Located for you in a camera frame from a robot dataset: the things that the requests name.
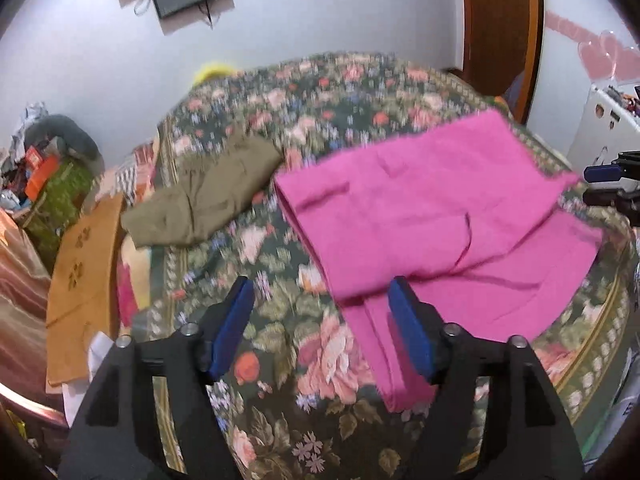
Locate yellow cloth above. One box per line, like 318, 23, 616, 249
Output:
194, 62, 237, 85

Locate floral bed blanket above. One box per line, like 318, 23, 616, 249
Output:
116, 51, 637, 480

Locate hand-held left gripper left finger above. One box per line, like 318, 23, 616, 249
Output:
58, 276, 256, 480

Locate olive green pants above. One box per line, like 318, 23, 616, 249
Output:
121, 133, 282, 248

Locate pink heart decoration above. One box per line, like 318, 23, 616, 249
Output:
577, 31, 640, 81

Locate wooden door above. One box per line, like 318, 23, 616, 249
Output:
460, 0, 545, 125

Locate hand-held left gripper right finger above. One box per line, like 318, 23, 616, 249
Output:
388, 276, 586, 480

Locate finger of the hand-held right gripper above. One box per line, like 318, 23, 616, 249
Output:
583, 151, 640, 183

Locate white cabinet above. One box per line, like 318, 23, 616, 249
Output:
567, 85, 640, 171

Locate striped pink cloth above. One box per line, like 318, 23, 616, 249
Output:
0, 210, 68, 428

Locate brown cardboard box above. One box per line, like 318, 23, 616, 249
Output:
46, 194, 125, 387

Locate pile of clutter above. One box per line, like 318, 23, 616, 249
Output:
0, 102, 105, 241

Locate pink pants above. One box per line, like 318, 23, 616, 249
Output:
274, 109, 604, 411

